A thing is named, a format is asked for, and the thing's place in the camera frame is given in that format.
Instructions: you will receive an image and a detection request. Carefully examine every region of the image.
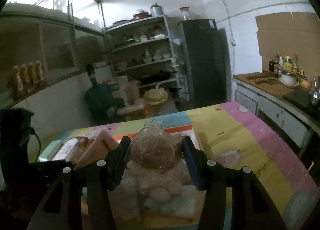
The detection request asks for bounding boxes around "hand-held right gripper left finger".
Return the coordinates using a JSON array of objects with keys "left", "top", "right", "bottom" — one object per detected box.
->
[{"left": 27, "top": 136, "right": 132, "bottom": 230}]

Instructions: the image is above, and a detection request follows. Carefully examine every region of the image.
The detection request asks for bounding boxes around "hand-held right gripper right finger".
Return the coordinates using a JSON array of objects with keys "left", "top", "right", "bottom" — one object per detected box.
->
[{"left": 182, "top": 136, "right": 288, "bottom": 230}]

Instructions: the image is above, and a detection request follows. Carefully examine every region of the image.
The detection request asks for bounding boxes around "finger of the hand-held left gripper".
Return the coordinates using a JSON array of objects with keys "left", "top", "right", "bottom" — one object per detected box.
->
[{"left": 28, "top": 160, "right": 73, "bottom": 186}]

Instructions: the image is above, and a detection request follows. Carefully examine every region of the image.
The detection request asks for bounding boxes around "mint green box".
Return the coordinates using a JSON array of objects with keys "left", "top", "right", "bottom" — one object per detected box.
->
[{"left": 37, "top": 140, "right": 63, "bottom": 162}]

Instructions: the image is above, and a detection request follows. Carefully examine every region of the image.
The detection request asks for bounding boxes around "white fluffy towel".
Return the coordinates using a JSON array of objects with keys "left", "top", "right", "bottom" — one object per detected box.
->
[{"left": 107, "top": 175, "right": 200, "bottom": 220}]

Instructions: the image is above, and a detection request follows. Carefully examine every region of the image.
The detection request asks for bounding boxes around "salmon pink rolled cloth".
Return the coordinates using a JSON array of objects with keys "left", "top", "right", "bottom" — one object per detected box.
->
[{"left": 74, "top": 129, "right": 119, "bottom": 169}]

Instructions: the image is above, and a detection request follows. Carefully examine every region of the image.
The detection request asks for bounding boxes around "white labelled packet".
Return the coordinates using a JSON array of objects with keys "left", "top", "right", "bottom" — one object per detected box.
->
[{"left": 54, "top": 136, "right": 95, "bottom": 162}]

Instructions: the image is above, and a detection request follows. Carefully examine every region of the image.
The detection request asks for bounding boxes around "colourful printed blanket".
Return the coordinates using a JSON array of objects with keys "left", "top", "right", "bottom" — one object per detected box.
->
[{"left": 37, "top": 101, "right": 317, "bottom": 230}]

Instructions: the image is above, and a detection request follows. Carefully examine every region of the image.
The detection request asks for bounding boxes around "blue water jug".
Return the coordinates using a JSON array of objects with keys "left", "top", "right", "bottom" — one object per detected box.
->
[{"left": 84, "top": 83, "right": 125, "bottom": 118}]

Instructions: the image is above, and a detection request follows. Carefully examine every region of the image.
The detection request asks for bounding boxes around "yellow cloth bundle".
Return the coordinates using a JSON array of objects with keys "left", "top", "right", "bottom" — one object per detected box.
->
[{"left": 143, "top": 88, "right": 168, "bottom": 106}]

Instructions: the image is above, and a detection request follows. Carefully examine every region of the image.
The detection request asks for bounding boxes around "translucent plastic jar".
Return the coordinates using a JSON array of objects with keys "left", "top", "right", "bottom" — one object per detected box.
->
[{"left": 126, "top": 80, "right": 140, "bottom": 104}]

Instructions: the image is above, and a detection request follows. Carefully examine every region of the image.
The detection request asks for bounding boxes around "white sack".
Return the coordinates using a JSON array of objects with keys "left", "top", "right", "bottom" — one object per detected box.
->
[{"left": 104, "top": 75, "right": 129, "bottom": 107}]

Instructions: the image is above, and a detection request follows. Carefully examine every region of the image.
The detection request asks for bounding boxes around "black wok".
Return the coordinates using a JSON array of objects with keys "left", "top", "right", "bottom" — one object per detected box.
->
[{"left": 139, "top": 70, "right": 177, "bottom": 83}]

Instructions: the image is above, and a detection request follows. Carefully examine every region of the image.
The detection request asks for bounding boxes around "kitchen counter with drawers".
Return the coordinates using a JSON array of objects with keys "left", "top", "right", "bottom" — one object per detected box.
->
[{"left": 232, "top": 71, "right": 320, "bottom": 151}]

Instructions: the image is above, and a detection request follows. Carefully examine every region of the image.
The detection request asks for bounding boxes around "black water pump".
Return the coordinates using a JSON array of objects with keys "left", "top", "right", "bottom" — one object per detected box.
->
[{"left": 86, "top": 64, "right": 98, "bottom": 87}]

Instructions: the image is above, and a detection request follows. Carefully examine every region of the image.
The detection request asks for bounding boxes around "dark grey refrigerator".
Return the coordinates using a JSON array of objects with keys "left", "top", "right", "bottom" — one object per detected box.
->
[{"left": 178, "top": 19, "right": 232, "bottom": 109}]

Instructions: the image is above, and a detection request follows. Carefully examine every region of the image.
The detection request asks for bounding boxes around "group of white ceramic bowls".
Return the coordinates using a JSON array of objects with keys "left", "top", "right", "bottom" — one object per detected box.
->
[{"left": 114, "top": 49, "right": 173, "bottom": 71}]

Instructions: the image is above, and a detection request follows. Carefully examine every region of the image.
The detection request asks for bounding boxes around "metal shelf rack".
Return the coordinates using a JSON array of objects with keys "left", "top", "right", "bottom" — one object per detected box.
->
[{"left": 104, "top": 15, "right": 184, "bottom": 101}]

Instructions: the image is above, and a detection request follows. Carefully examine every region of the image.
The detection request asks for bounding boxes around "white bowl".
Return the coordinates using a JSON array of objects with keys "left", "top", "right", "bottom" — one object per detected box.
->
[{"left": 279, "top": 73, "right": 300, "bottom": 88}]

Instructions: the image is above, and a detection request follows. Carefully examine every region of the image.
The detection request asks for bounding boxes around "black induction cooktop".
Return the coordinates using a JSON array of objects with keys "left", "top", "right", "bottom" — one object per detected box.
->
[{"left": 284, "top": 89, "right": 320, "bottom": 112}]

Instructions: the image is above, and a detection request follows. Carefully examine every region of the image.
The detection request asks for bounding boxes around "group of glass jars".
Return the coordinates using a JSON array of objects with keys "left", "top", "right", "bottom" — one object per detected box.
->
[{"left": 120, "top": 27, "right": 167, "bottom": 43}]

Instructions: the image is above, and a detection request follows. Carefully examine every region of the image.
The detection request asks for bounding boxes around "row of condiment bottles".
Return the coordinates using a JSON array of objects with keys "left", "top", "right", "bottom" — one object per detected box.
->
[{"left": 269, "top": 54, "right": 307, "bottom": 81}]

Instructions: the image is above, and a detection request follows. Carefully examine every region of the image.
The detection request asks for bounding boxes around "metal kettle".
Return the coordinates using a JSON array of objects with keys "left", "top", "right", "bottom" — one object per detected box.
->
[{"left": 309, "top": 76, "right": 320, "bottom": 106}]

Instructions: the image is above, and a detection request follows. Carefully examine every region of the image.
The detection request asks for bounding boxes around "glass jar with red lid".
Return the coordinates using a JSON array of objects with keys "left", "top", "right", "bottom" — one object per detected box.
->
[{"left": 179, "top": 6, "right": 193, "bottom": 21}]

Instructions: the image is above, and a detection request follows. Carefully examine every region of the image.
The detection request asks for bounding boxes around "red pot with lid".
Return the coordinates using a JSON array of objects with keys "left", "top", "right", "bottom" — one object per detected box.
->
[{"left": 132, "top": 8, "right": 152, "bottom": 19}]

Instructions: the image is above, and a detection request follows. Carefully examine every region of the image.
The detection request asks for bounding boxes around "teal enamel pot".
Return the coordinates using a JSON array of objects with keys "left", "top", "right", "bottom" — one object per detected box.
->
[{"left": 150, "top": 3, "right": 164, "bottom": 17}]

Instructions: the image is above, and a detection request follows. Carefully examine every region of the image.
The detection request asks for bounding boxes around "cardboard sheet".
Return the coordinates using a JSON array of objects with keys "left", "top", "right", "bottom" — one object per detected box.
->
[{"left": 255, "top": 12, "right": 320, "bottom": 76}]

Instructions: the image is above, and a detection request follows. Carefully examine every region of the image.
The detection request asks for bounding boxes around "black cable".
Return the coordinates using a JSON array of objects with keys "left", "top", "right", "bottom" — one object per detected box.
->
[{"left": 29, "top": 126, "right": 42, "bottom": 163}]

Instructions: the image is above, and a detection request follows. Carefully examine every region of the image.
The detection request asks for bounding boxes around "wall cabinet with glass doors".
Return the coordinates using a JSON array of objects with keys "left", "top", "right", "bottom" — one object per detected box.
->
[{"left": 0, "top": 5, "right": 105, "bottom": 101}]

